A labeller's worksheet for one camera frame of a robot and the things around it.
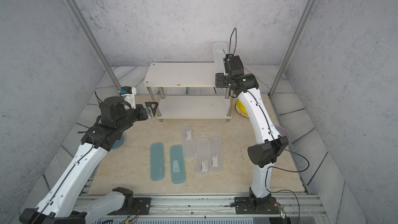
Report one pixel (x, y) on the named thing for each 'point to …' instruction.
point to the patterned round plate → (244, 115)
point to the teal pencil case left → (157, 162)
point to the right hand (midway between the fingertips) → (224, 77)
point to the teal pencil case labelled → (177, 164)
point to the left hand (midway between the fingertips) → (153, 104)
